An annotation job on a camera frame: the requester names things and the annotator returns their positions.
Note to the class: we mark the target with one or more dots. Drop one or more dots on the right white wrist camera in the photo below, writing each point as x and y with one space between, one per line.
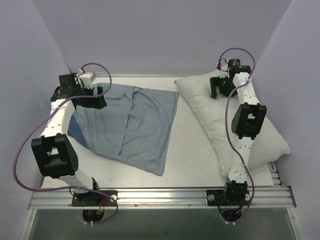
222 67

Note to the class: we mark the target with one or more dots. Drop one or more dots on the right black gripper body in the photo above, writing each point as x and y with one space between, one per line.
216 83

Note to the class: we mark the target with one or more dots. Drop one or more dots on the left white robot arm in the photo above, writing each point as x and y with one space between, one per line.
54 154

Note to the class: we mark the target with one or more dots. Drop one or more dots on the aluminium back rail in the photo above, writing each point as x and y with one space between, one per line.
148 75

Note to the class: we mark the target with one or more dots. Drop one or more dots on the aluminium right side rail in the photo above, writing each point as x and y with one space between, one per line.
275 175

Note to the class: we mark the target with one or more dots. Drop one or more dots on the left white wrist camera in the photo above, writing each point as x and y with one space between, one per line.
86 78

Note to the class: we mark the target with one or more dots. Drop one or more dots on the aluminium rail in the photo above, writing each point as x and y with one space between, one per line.
148 75
163 198
275 175

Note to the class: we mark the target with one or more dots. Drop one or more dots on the aluminium front rail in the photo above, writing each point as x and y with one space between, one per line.
163 198

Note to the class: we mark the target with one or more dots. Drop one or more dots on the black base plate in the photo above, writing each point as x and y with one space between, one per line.
91 199
219 197

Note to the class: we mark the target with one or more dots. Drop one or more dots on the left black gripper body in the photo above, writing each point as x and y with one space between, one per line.
91 97

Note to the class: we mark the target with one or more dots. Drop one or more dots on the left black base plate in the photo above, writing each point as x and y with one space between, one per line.
91 199

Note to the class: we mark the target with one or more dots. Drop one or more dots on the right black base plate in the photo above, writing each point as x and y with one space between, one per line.
219 197

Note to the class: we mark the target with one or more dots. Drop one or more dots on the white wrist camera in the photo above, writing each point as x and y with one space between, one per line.
222 67
86 78

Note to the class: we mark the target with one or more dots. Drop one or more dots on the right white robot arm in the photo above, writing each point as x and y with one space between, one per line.
246 123

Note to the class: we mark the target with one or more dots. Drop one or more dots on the blue-grey pillowcase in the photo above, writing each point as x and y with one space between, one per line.
134 128

